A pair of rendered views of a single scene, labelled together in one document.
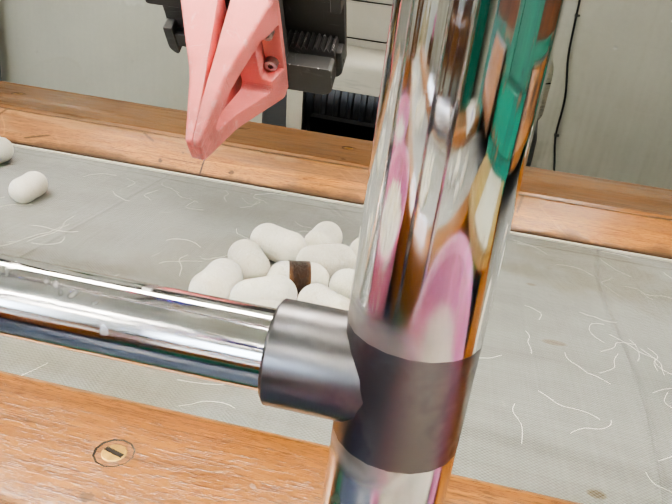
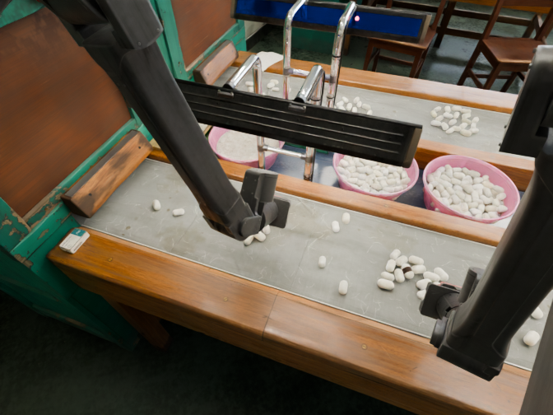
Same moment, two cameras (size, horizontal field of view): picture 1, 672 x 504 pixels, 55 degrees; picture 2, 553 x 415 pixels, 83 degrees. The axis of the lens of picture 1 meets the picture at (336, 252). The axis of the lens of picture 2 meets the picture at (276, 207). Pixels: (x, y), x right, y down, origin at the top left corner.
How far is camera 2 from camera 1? 0.99 m
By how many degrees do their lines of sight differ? 105
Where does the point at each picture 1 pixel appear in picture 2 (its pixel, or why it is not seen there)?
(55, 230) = (309, 246)
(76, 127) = (326, 310)
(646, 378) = not seen: hidden behind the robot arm
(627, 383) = not seen: hidden behind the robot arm
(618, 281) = (178, 235)
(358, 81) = not seen: outside the picture
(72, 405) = (286, 185)
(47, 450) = (287, 180)
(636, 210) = (149, 254)
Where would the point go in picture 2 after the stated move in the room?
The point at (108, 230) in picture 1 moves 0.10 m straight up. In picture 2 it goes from (298, 248) to (299, 226)
